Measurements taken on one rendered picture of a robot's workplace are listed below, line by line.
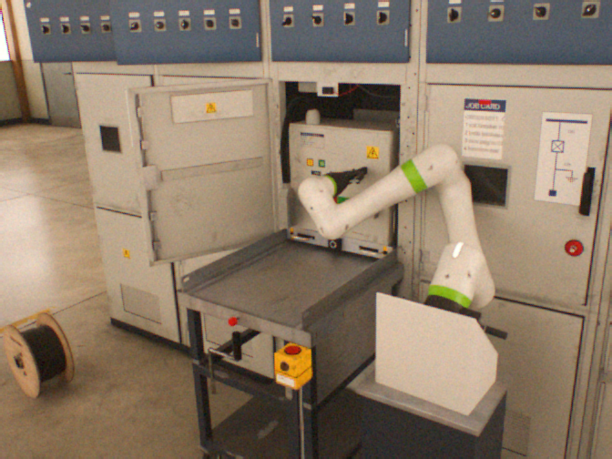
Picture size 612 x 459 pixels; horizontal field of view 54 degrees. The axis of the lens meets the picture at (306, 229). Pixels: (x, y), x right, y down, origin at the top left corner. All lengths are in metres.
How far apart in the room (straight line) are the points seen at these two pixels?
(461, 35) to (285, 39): 0.75
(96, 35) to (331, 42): 1.30
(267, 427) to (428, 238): 1.06
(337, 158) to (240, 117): 0.47
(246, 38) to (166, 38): 0.34
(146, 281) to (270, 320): 1.67
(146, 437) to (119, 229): 1.25
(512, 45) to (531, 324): 1.00
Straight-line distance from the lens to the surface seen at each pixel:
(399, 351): 1.80
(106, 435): 3.10
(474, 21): 2.19
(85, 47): 3.29
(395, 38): 2.30
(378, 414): 1.89
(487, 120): 2.19
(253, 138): 2.67
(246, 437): 2.64
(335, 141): 2.48
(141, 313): 3.77
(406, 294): 2.54
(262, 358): 3.16
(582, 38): 2.10
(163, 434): 3.02
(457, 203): 2.11
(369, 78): 2.39
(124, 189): 3.51
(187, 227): 2.64
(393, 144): 2.39
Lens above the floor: 1.79
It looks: 19 degrees down
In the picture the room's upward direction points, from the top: 2 degrees counter-clockwise
